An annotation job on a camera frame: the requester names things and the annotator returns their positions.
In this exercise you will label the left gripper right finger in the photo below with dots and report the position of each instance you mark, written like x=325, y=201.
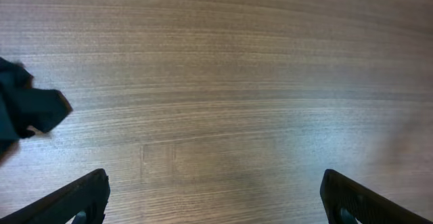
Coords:
x=346, y=201

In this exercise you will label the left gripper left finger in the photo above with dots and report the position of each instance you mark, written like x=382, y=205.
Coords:
x=81, y=201

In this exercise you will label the black garment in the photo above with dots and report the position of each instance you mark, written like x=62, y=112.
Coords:
x=25, y=109

